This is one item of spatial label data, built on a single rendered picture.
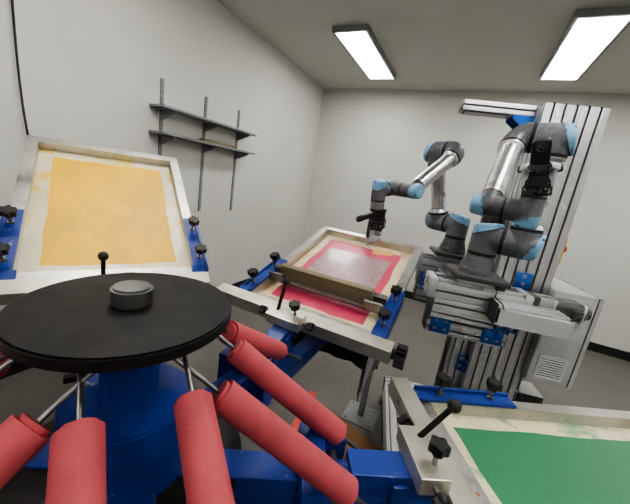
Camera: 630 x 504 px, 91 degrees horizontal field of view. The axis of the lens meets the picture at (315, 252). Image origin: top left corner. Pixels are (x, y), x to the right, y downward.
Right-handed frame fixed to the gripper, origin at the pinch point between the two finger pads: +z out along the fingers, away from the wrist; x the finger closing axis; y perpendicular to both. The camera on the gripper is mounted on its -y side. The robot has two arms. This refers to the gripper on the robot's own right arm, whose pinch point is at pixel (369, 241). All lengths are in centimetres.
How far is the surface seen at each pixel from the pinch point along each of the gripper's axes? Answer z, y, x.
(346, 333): -7, 20, -84
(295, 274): -6, -13, -61
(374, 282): 1.5, 15.5, -38.0
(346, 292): -5, 11, -60
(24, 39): -97, -200, -45
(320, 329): -6, 11, -85
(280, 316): -10, 0, -90
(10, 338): -47, 0, -147
